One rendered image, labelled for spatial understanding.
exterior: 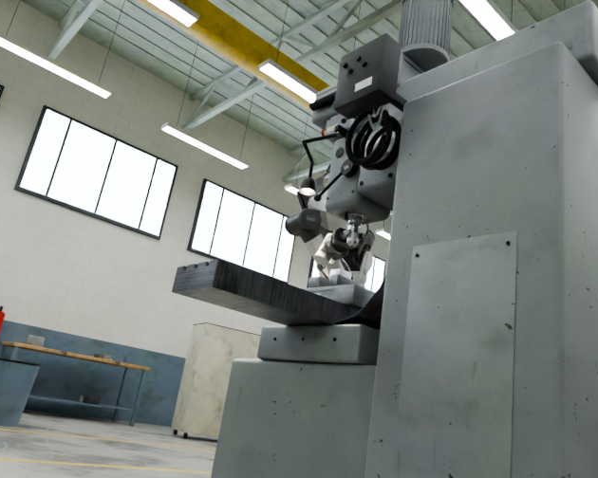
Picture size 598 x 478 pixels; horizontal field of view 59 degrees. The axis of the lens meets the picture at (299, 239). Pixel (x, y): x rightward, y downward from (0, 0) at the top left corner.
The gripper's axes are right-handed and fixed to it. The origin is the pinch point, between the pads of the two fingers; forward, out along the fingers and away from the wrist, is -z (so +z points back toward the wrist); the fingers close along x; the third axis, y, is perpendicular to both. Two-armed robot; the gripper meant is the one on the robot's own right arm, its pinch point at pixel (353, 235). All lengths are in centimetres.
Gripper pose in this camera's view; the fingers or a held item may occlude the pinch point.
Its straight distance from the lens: 202.3
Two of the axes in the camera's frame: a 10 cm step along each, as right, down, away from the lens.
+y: -1.6, 9.4, -3.0
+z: -3.6, 2.3, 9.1
